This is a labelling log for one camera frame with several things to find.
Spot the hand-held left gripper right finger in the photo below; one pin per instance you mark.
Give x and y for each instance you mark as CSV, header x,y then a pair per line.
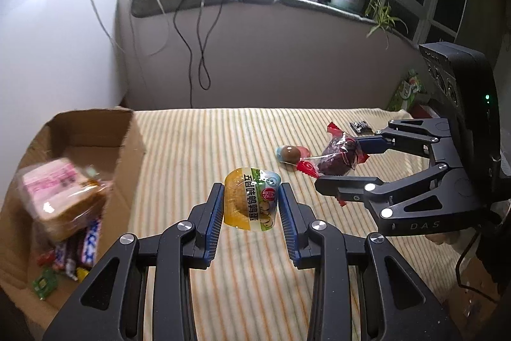
x,y
288,229

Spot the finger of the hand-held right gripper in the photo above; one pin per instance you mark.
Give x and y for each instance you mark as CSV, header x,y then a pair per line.
x,y
343,187
369,145

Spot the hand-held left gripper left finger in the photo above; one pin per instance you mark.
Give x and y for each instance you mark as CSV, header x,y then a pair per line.
x,y
213,229

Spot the red dark candy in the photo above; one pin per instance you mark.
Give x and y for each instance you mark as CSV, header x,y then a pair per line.
x,y
339,157

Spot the yellow green snack packet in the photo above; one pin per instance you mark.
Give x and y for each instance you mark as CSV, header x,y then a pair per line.
x,y
251,201

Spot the blue white snack bar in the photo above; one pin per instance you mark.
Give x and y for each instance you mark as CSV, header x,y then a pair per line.
x,y
91,243

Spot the yellow candy packet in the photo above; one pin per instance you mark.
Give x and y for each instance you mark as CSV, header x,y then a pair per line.
x,y
82,274

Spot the brown cardboard box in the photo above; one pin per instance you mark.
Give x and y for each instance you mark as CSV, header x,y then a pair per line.
x,y
96,133

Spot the pink sliced bread packet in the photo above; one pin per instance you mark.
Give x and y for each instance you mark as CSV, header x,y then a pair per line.
x,y
56,197

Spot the green candy packet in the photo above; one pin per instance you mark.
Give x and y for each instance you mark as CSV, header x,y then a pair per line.
x,y
44,284

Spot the black silver wrapper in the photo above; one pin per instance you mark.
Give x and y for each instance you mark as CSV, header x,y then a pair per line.
x,y
360,127

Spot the red shiny snack packet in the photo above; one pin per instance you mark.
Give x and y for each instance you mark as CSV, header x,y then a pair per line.
x,y
307,167

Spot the brown round snack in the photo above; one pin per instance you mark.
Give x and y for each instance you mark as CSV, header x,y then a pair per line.
x,y
290,153

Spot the red box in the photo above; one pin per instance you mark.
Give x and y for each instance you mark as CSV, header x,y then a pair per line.
x,y
424,111

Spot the green printed packet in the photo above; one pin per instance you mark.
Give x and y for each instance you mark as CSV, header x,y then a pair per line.
x,y
406,91

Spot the striped bed sheet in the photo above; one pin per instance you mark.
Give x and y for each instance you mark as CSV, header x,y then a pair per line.
x,y
239,133

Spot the dark snack bar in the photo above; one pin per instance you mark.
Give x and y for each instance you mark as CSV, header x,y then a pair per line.
x,y
68,255

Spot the small red candy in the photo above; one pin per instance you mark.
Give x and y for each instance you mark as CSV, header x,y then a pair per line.
x,y
46,258

